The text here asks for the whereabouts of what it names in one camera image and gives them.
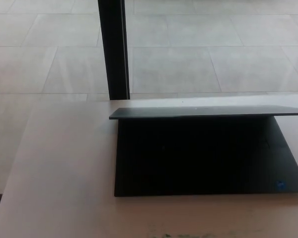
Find silver laptop with black keyboard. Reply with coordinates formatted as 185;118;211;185
109;104;298;198

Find black vertical post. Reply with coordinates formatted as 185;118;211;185
97;0;131;101

